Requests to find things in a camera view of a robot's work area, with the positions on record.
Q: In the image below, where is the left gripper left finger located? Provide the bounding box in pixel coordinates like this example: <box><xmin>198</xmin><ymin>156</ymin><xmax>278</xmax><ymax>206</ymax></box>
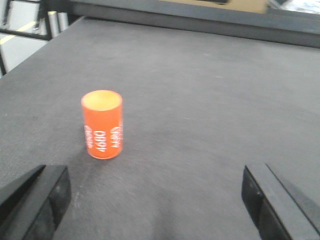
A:
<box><xmin>0</xmin><ymin>165</ymin><xmax>72</xmax><ymax>240</ymax></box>

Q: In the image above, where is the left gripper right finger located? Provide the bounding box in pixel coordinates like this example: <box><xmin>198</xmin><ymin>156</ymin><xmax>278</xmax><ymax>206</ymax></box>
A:
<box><xmin>241</xmin><ymin>163</ymin><xmax>320</xmax><ymax>240</ymax></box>

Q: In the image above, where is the brown cylindrical capacitor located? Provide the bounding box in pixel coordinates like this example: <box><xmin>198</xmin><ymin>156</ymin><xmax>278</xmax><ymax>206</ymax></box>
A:
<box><xmin>81</xmin><ymin>89</ymin><xmax>123</xmax><ymax>160</ymax></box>

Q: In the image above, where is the grey table back rail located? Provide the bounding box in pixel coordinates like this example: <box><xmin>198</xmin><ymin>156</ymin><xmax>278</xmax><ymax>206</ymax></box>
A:
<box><xmin>69</xmin><ymin>0</ymin><xmax>320</xmax><ymax>48</ymax></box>

